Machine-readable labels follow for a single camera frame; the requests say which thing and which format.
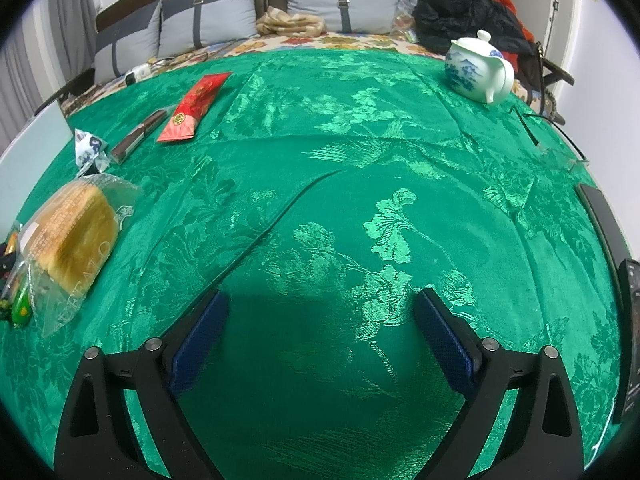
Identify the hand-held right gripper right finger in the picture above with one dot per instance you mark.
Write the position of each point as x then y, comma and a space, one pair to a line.
442, 345

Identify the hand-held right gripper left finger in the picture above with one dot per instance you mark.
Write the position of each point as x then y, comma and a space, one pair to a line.
200, 345

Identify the brown sausage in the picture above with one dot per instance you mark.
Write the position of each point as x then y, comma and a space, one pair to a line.
137, 135

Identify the small white blue-print packet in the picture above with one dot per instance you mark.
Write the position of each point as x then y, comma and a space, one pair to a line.
90, 147

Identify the bread loaf in clear bag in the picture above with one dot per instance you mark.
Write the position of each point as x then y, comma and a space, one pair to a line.
70, 235

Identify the green floral satin blanket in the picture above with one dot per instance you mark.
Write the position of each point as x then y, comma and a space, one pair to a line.
325, 210

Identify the green snack packet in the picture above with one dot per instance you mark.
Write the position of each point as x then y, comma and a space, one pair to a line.
21, 305

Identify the black smartphone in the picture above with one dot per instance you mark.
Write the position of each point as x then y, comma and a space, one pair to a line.
631, 340

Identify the black flat device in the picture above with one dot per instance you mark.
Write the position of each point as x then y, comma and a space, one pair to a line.
602, 220

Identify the eyeglasses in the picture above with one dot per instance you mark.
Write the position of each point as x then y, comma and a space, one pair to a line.
530, 132

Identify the red snack packet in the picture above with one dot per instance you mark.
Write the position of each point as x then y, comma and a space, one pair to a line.
192, 105

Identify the white box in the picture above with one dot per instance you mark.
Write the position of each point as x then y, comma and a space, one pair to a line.
35, 150

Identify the white blue-print teapot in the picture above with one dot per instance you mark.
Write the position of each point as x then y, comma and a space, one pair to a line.
475, 70

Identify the white power strip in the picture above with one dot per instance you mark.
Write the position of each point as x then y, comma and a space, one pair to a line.
140, 71

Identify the brown handbag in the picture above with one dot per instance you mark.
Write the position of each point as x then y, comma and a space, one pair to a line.
545, 75

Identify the grey curtain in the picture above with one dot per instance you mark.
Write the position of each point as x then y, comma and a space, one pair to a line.
70, 10
20, 85

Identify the floral bed sheet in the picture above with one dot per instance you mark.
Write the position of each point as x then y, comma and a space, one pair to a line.
350, 40

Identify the clear plastic bag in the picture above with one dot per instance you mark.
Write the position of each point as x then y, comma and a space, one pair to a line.
405, 22

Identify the beige folded cloth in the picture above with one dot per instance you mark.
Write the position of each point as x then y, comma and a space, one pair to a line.
290, 22

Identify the black jacket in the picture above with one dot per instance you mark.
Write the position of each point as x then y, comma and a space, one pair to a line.
460, 10

